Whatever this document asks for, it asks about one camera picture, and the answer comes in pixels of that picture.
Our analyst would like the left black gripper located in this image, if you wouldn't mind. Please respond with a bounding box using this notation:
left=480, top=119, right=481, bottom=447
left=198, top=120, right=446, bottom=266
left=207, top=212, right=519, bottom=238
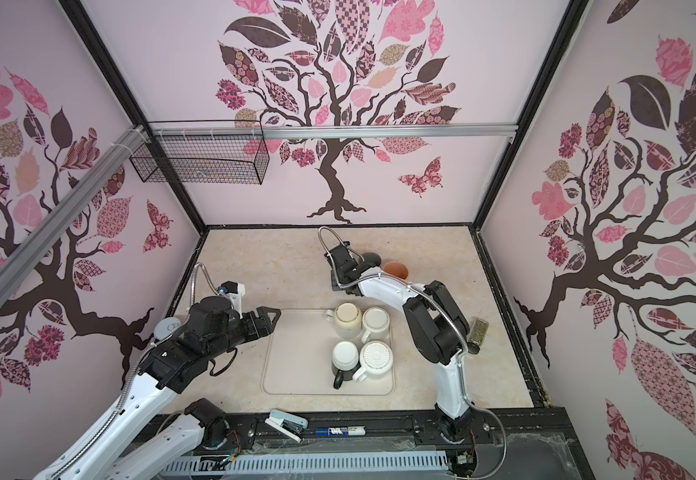
left=206, top=306, right=281, bottom=361

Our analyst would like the grey mug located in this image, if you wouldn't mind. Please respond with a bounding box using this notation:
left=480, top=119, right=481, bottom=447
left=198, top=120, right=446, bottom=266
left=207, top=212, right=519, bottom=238
left=362, top=252, right=382, bottom=268

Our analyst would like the cream mug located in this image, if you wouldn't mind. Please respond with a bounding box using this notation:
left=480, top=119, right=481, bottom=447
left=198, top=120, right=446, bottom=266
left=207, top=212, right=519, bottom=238
left=324, top=302, right=362, bottom=340

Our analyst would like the peach orange mug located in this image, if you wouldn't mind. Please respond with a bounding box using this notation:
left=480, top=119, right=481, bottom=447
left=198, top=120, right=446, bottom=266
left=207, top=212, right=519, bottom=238
left=383, top=261, right=409, bottom=280

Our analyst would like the black and white mug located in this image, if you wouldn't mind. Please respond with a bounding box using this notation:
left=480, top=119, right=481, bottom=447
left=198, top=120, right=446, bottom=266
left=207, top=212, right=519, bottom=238
left=331, top=341, right=359, bottom=390

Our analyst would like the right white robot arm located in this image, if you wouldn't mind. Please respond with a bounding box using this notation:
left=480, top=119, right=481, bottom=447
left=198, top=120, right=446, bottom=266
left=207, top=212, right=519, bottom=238
left=324, top=241, right=475, bottom=443

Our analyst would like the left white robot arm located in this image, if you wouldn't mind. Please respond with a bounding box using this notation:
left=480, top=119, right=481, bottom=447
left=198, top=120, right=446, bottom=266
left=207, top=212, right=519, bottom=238
left=36, top=295, right=282, bottom=479

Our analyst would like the white ribbed mug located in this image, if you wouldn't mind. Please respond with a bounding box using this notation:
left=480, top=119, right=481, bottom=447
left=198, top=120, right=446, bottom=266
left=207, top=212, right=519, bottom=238
left=352, top=340, right=394, bottom=382

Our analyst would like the clear plastic tray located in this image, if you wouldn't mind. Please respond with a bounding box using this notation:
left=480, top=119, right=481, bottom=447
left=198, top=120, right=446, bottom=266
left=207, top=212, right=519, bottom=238
left=261, top=309, right=395, bottom=397

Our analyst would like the orange can white lid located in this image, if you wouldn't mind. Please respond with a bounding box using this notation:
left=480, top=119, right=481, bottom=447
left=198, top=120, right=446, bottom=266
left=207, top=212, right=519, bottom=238
left=153, top=317, right=182, bottom=344

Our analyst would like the white stapler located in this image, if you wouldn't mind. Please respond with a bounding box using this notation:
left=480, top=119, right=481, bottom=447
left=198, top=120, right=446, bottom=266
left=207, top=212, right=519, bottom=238
left=265, top=409, right=309, bottom=443

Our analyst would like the blue white marker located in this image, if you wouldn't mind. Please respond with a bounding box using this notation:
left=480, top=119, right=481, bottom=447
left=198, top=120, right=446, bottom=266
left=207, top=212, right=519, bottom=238
left=315, top=426, right=366, bottom=437

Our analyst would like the green spice jar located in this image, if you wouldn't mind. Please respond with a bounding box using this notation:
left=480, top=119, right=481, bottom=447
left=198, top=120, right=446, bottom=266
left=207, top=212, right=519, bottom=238
left=467, top=318, right=489, bottom=355

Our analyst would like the right metal conduit cable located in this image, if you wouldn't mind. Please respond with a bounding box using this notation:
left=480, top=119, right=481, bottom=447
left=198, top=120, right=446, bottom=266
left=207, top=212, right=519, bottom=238
left=316, top=225, right=509, bottom=480

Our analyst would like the metal conduit cable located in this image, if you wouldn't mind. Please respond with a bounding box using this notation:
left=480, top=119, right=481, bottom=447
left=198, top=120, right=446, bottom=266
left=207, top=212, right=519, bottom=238
left=47, top=262, right=223, bottom=480
left=316, top=225, right=509, bottom=480

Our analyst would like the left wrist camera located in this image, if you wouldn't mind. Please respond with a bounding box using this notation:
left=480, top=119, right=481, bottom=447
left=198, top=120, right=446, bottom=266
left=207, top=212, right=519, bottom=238
left=217, top=281, right=246, bottom=314

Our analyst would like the left metal conduit cable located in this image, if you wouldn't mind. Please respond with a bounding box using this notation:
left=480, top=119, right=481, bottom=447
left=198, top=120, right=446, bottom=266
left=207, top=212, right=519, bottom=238
left=47, top=262, right=223, bottom=480

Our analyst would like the white slotted cable duct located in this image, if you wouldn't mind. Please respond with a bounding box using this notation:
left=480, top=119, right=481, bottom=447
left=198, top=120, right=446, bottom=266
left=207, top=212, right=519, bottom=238
left=159, top=451, right=449, bottom=479

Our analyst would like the black wire basket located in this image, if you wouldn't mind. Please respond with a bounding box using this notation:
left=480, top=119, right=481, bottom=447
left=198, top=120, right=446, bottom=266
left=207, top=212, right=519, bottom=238
left=129, top=120, right=271, bottom=185

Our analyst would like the back aluminium rail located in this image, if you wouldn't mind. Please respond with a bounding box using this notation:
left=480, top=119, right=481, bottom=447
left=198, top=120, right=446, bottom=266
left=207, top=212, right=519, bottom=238
left=151, top=123, right=518, bottom=140

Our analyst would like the aluminium rail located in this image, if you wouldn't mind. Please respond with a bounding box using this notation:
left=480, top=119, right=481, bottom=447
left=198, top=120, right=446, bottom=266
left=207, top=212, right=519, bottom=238
left=151, top=123, right=518, bottom=140
left=0, top=126, right=147, bottom=307

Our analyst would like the left aluminium rail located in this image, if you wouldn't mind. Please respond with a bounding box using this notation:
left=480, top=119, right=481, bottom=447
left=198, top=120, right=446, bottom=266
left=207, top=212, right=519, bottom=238
left=0, top=126, right=147, bottom=307

